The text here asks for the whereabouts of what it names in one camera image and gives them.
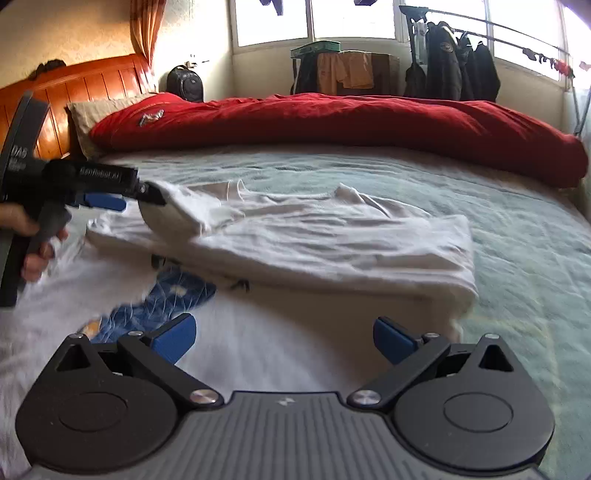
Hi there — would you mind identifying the red duvet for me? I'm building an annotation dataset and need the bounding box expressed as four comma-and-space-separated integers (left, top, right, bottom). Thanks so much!
89, 92, 591, 189

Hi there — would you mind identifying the black jacket with patch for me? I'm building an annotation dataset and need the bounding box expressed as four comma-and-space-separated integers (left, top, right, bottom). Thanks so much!
425, 21, 465, 101

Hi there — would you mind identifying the green topped stand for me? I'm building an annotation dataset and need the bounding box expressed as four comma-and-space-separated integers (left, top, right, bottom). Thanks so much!
290, 41, 342, 95

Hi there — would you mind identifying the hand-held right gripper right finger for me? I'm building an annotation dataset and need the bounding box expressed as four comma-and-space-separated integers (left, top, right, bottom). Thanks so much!
348, 316, 528, 411

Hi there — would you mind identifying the black backpack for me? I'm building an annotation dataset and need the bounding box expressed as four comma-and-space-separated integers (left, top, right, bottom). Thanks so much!
165, 65, 205, 103

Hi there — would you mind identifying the dark olive garment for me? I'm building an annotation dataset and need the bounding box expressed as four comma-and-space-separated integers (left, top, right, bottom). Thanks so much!
404, 62, 428, 99

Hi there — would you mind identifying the beige pillow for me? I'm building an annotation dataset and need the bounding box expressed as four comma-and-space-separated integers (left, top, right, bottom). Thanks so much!
67, 92, 153, 158

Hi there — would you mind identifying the row of hanging socks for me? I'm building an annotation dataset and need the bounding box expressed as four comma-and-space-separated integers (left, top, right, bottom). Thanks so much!
522, 46, 578, 79

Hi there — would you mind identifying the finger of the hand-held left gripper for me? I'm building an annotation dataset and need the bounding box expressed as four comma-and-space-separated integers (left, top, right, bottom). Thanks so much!
135, 181, 169, 207
82, 192, 127, 213

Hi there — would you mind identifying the orange towel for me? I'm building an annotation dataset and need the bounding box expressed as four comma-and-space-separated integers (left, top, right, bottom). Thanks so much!
318, 54, 342, 95

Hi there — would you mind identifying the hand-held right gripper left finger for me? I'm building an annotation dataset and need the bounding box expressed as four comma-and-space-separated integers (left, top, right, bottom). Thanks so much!
55, 314, 225, 411

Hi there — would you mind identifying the orange shirt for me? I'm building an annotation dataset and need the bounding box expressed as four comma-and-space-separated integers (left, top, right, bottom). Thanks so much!
335, 52, 375, 89

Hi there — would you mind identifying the person's left hand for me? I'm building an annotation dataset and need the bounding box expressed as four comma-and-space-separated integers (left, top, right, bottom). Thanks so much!
0, 202, 71, 284

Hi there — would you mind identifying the green plaid blanket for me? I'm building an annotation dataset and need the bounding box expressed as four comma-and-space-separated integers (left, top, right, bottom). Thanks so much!
69, 143, 591, 480

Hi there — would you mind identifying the metal drying rack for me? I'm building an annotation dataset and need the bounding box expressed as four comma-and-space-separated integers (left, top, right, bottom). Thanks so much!
399, 4, 591, 137

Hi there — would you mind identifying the grey hanging garment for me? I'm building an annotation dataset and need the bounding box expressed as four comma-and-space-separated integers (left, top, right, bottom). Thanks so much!
399, 4, 430, 65

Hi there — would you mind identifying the orange curtain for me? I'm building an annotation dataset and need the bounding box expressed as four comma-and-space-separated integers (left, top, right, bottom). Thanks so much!
129, 0, 162, 77

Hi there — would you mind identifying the wooden headboard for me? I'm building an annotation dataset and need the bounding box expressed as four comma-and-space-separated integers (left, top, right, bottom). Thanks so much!
0, 53, 155, 162

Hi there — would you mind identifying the white window frame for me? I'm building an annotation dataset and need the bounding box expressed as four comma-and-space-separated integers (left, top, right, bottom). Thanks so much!
229, 0, 591, 93

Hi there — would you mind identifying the white printed shirt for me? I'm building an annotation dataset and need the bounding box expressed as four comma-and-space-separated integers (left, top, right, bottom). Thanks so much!
0, 180, 479, 480

